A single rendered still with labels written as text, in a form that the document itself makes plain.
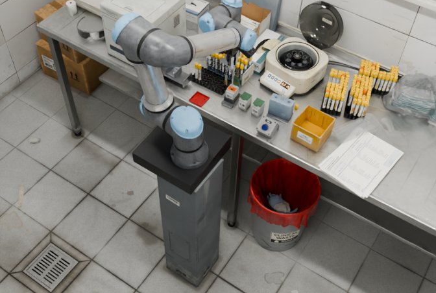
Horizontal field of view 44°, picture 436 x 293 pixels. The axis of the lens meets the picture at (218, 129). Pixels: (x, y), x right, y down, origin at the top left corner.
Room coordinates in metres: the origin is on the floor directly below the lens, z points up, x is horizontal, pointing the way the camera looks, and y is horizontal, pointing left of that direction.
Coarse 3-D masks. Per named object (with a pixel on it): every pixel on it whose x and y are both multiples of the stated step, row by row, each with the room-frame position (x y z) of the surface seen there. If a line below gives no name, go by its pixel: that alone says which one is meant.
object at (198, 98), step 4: (196, 92) 1.72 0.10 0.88; (192, 96) 1.70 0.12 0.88; (196, 96) 1.70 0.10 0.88; (200, 96) 1.70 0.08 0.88; (204, 96) 1.71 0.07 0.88; (192, 100) 1.67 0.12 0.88; (196, 100) 1.68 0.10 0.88; (200, 100) 1.68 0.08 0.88; (204, 100) 1.68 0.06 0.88; (196, 104) 1.65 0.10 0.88; (200, 104) 1.65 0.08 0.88
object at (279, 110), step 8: (272, 96) 1.63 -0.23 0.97; (280, 96) 1.63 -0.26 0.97; (272, 104) 1.60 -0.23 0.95; (280, 104) 1.59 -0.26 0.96; (288, 104) 1.58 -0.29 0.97; (272, 112) 1.60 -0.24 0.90; (280, 112) 1.59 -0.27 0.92; (288, 112) 1.57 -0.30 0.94; (280, 120) 1.57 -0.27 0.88; (288, 120) 1.57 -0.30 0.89
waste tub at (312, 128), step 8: (304, 112) 1.56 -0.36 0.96; (312, 112) 1.57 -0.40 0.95; (320, 112) 1.55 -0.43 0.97; (296, 120) 1.49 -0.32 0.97; (304, 120) 1.57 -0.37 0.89; (312, 120) 1.56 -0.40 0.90; (320, 120) 1.54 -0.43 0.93; (328, 120) 1.52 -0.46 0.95; (296, 128) 1.46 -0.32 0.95; (304, 128) 1.53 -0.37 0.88; (312, 128) 1.53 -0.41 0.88; (320, 128) 1.53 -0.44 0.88; (328, 128) 1.46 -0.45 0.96; (296, 136) 1.46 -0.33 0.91; (304, 136) 1.44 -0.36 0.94; (312, 136) 1.42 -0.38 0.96; (320, 136) 1.49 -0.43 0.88; (328, 136) 1.49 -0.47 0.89; (304, 144) 1.44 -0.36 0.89; (312, 144) 1.42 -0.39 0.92; (320, 144) 1.42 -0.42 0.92
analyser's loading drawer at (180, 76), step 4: (164, 68) 1.84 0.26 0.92; (168, 68) 1.81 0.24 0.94; (172, 68) 1.83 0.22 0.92; (176, 68) 1.83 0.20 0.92; (180, 68) 1.81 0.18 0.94; (164, 72) 1.81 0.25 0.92; (168, 72) 1.81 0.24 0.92; (172, 72) 1.81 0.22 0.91; (176, 72) 1.79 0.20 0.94; (180, 72) 1.81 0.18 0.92; (168, 76) 1.78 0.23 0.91; (172, 76) 1.78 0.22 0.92; (176, 76) 1.79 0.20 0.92; (180, 76) 1.79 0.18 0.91; (184, 76) 1.79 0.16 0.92; (188, 76) 1.77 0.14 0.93; (176, 80) 1.76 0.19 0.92; (180, 80) 1.76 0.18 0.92; (184, 80) 1.75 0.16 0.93; (188, 80) 1.77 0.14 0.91; (184, 84) 1.74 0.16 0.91
